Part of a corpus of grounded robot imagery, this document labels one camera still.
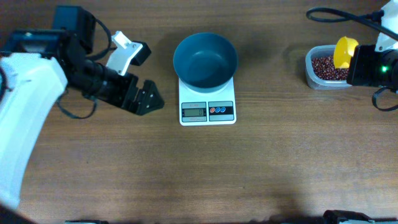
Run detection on yellow plastic measuring scoop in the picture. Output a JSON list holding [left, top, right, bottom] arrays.
[[333, 36, 359, 69]]

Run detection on red adzuki beans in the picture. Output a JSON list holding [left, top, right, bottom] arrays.
[[312, 55, 349, 81]]

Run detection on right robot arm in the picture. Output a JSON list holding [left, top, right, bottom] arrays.
[[343, 1, 397, 91]]

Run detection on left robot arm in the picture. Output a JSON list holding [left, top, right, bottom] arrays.
[[1, 6, 164, 210]]

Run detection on blue plastic bowl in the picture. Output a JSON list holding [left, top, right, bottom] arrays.
[[173, 32, 239, 92]]

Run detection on white digital kitchen scale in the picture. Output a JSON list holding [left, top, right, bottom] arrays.
[[178, 79, 237, 126]]

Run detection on clear plastic container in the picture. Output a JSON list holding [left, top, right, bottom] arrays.
[[305, 45, 351, 90]]

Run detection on left black cable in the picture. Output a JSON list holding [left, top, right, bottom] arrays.
[[55, 18, 118, 120]]

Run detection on black cable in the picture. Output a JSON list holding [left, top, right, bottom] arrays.
[[55, 18, 118, 120], [305, 7, 398, 41]]

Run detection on right black cable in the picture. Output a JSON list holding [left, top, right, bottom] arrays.
[[305, 7, 398, 41]]

